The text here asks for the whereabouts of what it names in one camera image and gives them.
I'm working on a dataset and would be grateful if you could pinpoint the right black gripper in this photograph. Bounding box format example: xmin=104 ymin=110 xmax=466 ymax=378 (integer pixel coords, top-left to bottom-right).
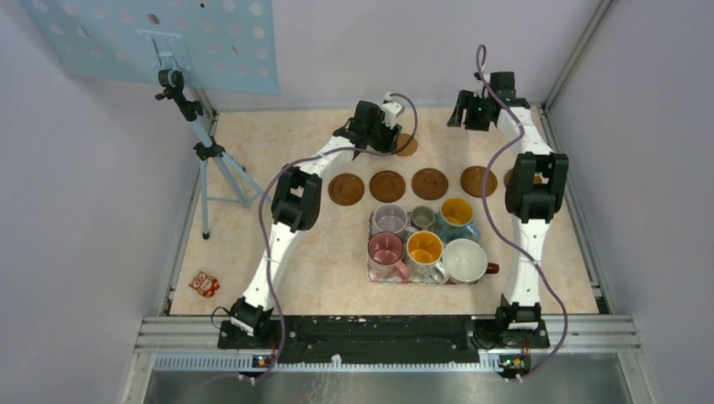
xmin=446 ymin=91 xmax=492 ymax=133

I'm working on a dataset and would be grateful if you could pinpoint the light brown small coaster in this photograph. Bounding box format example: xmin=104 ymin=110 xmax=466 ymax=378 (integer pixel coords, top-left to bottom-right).
xmin=395 ymin=133 xmax=418 ymax=157

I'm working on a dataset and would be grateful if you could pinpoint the brown coaster two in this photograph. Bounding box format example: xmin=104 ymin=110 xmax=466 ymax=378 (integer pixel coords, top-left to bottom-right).
xmin=369 ymin=170 xmax=406 ymax=203

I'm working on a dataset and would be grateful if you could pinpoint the brown coaster one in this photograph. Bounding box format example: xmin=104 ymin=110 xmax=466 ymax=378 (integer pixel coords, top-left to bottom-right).
xmin=328 ymin=173 xmax=365 ymax=206

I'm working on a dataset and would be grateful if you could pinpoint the brown coaster five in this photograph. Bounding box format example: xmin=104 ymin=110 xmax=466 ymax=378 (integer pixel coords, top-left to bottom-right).
xmin=460 ymin=166 xmax=498 ymax=198

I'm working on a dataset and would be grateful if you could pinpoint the brown coaster three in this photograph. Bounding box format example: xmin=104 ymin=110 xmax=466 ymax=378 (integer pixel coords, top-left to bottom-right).
xmin=411 ymin=167 xmax=449 ymax=200

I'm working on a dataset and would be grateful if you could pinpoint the blue mug yellow inside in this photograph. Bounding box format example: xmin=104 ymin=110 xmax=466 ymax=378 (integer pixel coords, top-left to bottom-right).
xmin=434 ymin=197 xmax=481 ymax=244

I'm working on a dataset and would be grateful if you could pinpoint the white cup red handle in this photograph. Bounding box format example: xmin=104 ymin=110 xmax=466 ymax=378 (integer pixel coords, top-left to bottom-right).
xmin=441 ymin=239 xmax=500 ymax=284

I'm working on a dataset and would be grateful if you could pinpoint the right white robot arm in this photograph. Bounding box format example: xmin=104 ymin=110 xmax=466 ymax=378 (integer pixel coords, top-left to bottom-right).
xmin=447 ymin=72 xmax=569 ymax=350

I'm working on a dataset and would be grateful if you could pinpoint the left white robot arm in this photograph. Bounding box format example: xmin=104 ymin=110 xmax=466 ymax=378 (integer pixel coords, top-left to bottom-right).
xmin=229 ymin=93 xmax=404 ymax=348

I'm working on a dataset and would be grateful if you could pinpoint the brown coaster six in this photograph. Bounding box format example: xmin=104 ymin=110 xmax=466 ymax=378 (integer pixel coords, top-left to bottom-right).
xmin=504 ymin=168 xmax=544 ymax=191

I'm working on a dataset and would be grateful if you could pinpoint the small grey-green cup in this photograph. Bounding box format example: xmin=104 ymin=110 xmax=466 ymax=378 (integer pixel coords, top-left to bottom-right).
xmin=410 ymin=205 xmax=436 ymax=231

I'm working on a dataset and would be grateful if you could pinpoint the lilac mug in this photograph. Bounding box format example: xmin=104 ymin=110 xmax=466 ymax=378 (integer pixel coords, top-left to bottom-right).
xmin=370 ymin=204 xmax=418 ymax=239

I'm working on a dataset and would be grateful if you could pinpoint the pink mug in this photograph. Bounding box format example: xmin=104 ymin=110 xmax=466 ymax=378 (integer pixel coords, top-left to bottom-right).
xmin=367 ymin=232 xmax=411 ymax=284

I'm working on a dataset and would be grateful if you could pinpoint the glass mug orange inside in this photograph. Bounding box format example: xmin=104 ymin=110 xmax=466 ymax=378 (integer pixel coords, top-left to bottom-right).
xmin=405 ymin=231 xmax=449 ymax=284

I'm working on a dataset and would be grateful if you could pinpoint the floral tray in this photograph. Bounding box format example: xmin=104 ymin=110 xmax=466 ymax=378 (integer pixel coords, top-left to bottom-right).
xmin=365 ymin=211 xmax=483 ymax=286

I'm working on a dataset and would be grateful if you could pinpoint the blue tripod stand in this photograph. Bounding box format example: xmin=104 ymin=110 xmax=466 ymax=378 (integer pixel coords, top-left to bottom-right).
xmin=155 ymin=69 xmax=264 ymax=240

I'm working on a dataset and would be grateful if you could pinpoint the blue perforated board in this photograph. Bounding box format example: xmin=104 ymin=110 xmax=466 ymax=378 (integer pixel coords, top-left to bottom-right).
xmin=20 ymin=0 xmax=280 ymax=95

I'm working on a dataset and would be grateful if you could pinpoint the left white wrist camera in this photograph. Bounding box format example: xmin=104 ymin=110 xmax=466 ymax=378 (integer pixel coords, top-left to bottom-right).
xmin=379 ymin=93 xmax=404 ymax=129

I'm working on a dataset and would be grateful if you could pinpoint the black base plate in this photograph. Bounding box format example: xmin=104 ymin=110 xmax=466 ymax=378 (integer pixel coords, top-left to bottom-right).
xmin=217 ymin=315 xmax=551 ymax=364

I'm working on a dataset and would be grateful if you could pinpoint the aluminium frame rail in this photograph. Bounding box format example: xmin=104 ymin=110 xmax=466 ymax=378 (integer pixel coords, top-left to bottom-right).
xmin=121 ymin=314 xmax=663 ymax=403

